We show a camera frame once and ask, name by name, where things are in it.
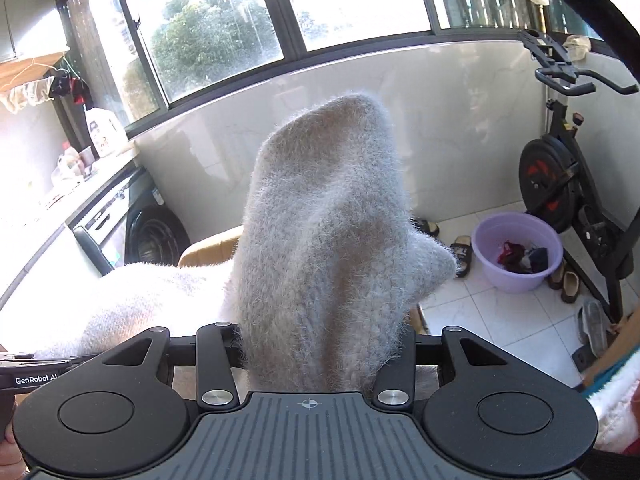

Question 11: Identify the black washing machine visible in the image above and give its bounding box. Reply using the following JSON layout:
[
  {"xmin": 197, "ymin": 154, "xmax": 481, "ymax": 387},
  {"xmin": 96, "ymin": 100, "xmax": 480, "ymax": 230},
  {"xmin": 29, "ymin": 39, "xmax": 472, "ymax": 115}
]
[{"xmin": 70, "ymin": 167, "xmax": 190, "ymax": 275}]

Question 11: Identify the brown flat shoe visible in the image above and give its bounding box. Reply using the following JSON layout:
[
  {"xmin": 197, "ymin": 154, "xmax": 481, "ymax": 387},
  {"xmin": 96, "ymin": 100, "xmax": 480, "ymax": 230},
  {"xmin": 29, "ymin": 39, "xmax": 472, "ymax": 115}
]
[
  {"xmin": 561, "ymin": 270, "xmax": 580, "ymax": 304},
  {"xmin": 546, "ymin": 259, "xmax": 566, "ymax": 290}
]

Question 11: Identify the black exercise bike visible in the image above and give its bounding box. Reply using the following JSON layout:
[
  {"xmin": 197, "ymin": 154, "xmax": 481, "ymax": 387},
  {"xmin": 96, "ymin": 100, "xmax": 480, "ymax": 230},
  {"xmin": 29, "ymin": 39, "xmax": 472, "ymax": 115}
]
[{"xmin": 518, "ymin": 29, "xmax": 639, "ymax": 323}]

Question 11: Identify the person hand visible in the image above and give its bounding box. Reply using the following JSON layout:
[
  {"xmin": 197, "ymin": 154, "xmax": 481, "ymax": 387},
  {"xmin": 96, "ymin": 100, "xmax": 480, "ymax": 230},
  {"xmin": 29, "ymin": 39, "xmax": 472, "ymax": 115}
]
[{"xmin": 0, "ymin": 424, "xmax": 26, "ymax": 480}]

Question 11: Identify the tan leather chair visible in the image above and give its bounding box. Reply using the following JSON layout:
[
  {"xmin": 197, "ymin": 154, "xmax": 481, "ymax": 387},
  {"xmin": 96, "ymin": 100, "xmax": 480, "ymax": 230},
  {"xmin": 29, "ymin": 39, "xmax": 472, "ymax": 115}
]
[{"xmin": 178, "ymin": 226, "xmax": 243, "ymax": 268}]

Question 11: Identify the grey slipper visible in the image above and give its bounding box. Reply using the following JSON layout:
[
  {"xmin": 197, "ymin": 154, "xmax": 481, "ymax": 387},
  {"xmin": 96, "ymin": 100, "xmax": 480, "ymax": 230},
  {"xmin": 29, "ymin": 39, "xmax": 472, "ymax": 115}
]
[{"xmin": 576, "ymin": 299, "xmax": 610, "ymax": 358}]

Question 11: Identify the white fuzzy knit sweater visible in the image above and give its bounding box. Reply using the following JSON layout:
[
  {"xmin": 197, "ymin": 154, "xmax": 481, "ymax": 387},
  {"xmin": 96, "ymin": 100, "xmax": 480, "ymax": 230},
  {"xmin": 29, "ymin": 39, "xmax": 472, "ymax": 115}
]
[{"xmin": 1, "ymin": 93, "xmax": 457, "ymax": 392}]

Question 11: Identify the black slide slipper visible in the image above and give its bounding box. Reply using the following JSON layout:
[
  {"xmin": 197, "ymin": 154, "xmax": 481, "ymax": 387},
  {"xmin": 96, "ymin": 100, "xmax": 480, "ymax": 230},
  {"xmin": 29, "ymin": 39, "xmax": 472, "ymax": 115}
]
[{"xmin": 450, "ymin": 235, "xmax": 473, "ymax": 278}]

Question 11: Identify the brown flat shoe right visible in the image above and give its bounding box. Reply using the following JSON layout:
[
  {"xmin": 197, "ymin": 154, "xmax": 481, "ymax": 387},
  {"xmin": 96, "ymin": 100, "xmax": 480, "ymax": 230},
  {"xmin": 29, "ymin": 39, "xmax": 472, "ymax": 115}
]
[{"xmin": 561, "ymin": 270, "xmax": 580, "ymax": 304}]

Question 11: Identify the purple plastic basin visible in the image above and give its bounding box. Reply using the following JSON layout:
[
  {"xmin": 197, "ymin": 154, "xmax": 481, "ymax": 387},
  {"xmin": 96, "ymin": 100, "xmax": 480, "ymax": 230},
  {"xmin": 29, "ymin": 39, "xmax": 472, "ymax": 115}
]
[{"xmin": 472, "ymin": 211, "xmax": 563, "ymax": 294}]

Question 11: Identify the brown flat shoe left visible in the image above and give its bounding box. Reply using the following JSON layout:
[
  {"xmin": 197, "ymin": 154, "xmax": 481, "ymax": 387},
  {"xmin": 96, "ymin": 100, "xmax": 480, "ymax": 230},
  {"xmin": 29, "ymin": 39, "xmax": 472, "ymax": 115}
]
[{"xmin": 546, "ymin": 259, "xmax": 566, "ymax": 290}]

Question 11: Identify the white detergent bottle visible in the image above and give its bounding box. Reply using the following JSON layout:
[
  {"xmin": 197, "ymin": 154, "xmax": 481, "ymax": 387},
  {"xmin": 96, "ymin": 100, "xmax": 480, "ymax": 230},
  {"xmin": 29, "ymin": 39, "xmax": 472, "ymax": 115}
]
[{"xmin": 85, "ymin": 107, "xmax": 128, "ymax": 157}]

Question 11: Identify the white fluffy fur coat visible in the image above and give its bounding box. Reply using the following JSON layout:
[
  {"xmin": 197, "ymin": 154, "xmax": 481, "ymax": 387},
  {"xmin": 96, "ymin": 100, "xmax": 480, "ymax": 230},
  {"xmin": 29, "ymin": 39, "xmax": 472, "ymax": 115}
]
[{"xmin": 586, "ymin": 352, "xmax": 639, "ymax": 455}]

